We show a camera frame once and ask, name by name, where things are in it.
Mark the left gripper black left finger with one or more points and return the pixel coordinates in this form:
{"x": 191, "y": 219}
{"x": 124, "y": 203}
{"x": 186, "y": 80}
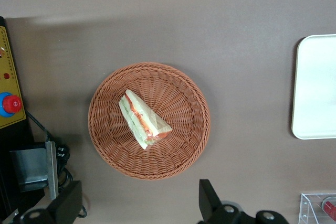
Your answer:
{"x": 68, "y": 203}

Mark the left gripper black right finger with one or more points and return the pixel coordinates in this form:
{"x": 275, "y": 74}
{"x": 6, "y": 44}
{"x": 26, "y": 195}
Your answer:
{"x": 210, "y": 200}

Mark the triangle sandwich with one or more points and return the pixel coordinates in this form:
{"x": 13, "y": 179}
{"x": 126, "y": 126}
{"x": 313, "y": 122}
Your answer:
{"x": 141, "y": 119}

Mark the round brown wicker basket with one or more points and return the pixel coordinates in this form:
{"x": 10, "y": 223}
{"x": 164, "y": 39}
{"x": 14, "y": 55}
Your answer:
{"x": 178, "y": 155}

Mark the beige plastic tray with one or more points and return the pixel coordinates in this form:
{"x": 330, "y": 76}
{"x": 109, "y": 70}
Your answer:
{"x": 315, "y": 90}

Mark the black appliance with yellow panel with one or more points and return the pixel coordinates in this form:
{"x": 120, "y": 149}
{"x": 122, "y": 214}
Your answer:
{"x": 15, "y": 134}

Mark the clear acrylic bottle rack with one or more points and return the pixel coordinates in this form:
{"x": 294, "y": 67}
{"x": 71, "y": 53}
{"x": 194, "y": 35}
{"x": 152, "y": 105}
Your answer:
{"x": 305, "y": 208}

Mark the red emergency stop button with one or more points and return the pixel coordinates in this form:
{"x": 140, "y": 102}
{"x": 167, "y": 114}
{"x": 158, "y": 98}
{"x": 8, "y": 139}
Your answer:
{"x": 11, "y": 103}

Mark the red cola bottle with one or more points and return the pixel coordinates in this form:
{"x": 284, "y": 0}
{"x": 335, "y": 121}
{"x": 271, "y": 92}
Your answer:
{"x": 331, "y": 207}

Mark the grey metal bracket box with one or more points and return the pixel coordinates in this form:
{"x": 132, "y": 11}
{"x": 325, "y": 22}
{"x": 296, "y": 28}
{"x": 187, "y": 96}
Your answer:
{"x": 34, "y": 166}

